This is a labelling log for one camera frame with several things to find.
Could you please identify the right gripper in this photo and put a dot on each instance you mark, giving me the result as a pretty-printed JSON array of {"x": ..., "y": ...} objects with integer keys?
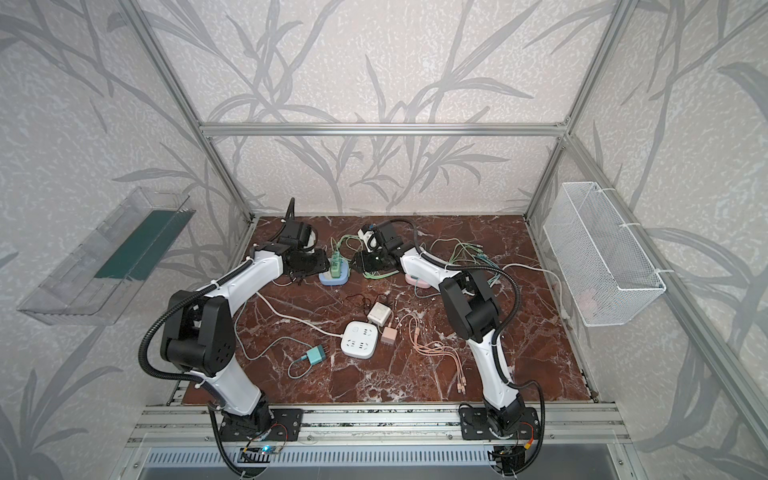
[{"x": 374, "y": 261}]

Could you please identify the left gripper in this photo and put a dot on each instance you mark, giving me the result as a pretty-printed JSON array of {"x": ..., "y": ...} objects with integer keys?
[{"x": 318, "y": 263}]

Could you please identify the white usb charger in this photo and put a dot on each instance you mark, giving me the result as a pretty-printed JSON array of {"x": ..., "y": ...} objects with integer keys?
[{"x": 379, "y": 314}]

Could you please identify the pink usb charger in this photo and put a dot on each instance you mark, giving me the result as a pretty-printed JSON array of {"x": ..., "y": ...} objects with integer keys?
[{"x": 389, "y": 335}]

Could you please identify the teal usb charger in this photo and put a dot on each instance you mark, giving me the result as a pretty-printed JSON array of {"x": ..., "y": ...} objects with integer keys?
[{"x": 315, "y": 355}]

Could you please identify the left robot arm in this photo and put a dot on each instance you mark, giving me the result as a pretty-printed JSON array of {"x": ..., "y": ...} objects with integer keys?
[{"x": 195, "y": 339}]

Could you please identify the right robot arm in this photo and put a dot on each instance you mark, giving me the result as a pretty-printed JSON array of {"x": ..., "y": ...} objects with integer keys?
[{"x": 472, "y": 310}]

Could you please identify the blue power strip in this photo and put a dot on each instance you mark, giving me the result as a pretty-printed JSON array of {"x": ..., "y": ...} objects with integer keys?
[{"x": 327, "y": 279}]

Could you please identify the green charger on blue strip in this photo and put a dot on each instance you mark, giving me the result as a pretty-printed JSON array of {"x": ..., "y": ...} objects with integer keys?
[{"x": 336, "y": 265}]

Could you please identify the clear plastic tray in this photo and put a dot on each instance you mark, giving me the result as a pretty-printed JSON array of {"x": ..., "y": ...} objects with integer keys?
[{"x": 95, "y": 283}]

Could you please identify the white power cord pink strip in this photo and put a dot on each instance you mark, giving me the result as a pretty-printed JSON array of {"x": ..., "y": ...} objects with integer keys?
[{"x": 548, "y": 280}]

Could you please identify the white wire basket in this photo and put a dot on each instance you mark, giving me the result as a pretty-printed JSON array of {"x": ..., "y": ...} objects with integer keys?
[{"x": 608, "y": 274}]

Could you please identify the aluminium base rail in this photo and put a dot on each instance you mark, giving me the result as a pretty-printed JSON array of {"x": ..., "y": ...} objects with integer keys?
[{"x": 381, "y": 424}]

